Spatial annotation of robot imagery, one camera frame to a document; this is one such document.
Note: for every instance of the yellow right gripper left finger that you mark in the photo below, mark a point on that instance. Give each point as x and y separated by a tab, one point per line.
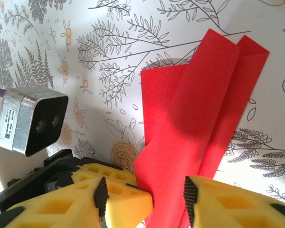
80	213

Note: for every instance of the floral tablecloth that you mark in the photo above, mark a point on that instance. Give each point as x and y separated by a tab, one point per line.
109	71

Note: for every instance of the red paper sheet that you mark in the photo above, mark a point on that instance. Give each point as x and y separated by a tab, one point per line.
180	118

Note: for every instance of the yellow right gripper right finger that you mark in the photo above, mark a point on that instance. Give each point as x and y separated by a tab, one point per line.
228	209

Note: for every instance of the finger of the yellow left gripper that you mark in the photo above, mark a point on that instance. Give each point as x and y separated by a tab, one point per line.
85	174
130	204

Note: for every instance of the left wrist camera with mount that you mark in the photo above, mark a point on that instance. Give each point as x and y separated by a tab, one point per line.
16	118

